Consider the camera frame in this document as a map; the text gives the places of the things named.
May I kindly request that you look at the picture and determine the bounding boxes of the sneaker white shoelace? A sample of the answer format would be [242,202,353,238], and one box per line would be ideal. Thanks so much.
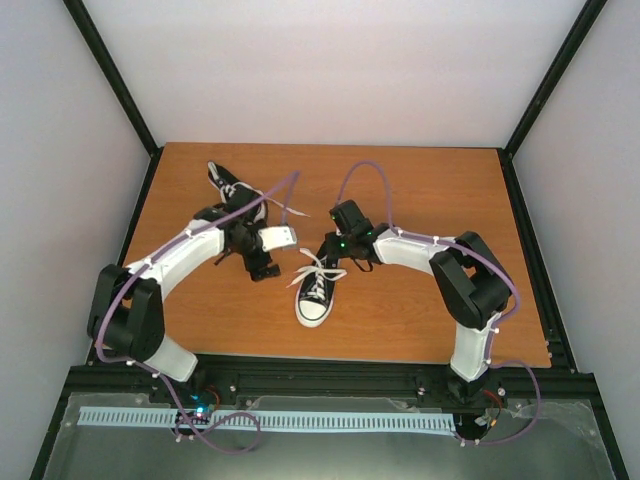
[287,248,347,301]
[219,181,308,219]

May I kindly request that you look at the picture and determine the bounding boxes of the black white sneaker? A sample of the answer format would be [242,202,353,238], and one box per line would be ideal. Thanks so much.
[291,244,344,328]
[207,161,263,212]

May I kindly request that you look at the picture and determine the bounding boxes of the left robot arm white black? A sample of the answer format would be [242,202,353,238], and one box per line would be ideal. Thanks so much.
[87,204,297,403]

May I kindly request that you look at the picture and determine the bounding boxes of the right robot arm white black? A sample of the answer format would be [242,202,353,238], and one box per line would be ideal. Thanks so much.
[326,200,520,383]

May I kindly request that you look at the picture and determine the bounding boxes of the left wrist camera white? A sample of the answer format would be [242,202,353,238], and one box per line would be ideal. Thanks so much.
[257,225,298,252]

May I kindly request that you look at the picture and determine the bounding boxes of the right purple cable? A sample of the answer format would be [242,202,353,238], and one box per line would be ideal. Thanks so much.
[339,159,542,447]

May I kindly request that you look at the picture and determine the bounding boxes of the light blue slotted cable duct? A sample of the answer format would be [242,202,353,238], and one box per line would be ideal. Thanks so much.
[77,406,456,436]

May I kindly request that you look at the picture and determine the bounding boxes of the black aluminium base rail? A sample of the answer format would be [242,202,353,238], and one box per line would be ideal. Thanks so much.
[64,349,601,416]

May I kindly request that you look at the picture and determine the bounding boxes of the left black frame post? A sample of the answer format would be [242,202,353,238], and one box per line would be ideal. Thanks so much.
[62,0,164,157]

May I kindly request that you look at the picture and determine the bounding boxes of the black frame post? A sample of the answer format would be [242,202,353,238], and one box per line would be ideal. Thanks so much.
[62,0,164,157]
[503,0,609,157]

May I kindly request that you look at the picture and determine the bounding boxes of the right black frame post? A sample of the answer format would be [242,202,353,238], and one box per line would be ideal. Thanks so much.
[503,0,609,157]

